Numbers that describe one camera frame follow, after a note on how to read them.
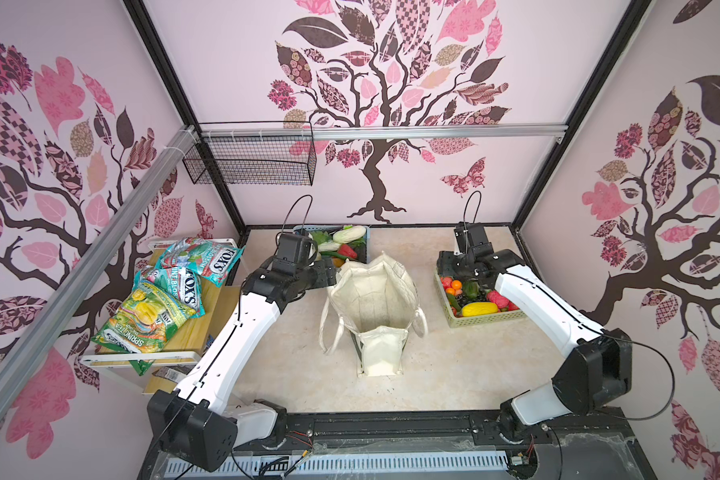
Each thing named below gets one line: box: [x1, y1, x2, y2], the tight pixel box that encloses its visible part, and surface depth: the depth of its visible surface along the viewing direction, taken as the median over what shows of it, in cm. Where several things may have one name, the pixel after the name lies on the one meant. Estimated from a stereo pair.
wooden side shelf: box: [80, 239, 241, 393], surface depth 56 cm
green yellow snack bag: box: [91, 281, 197, 375], surface depth 55 cm
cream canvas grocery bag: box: [319, 251, 428, 377], surface depth 83 cm
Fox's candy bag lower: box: [132, 266, 206, 317], surface depth 60 cm
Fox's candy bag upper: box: [161, 238, 246, 287], surface depth 64 cm
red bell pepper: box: [338, 244, 358, 259], surface depth 106 cm
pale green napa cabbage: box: [332, 225, 366, 244], surface depth 108 cm
